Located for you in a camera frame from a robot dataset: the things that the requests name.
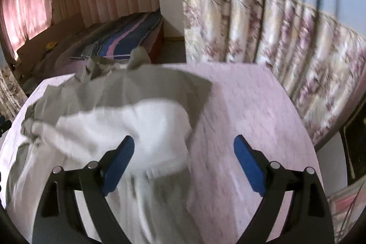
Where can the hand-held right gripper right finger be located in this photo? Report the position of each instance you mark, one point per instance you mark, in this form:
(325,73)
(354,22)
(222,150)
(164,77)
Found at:
(248,164)

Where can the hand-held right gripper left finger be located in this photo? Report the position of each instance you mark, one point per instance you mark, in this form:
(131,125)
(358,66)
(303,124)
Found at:
(118,164)

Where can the grey fleece-lined jacket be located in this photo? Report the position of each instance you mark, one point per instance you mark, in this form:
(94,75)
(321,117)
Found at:
(128,89)

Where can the bed with brown sheet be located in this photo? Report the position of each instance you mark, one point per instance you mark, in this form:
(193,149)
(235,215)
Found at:
(57,58)

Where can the striped purple blanket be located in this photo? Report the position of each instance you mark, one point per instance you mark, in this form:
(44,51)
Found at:
(123,38)

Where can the beige floral curtain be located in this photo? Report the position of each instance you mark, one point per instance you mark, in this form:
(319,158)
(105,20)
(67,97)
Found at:
(11,92)

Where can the small yellow object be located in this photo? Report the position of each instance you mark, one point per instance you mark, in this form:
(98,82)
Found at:
(51,46)

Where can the blue floral curtain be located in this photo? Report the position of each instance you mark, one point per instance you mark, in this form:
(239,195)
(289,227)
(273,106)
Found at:
(257,26)

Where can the pink curtain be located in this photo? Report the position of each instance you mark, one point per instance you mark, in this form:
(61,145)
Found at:
(24,9)

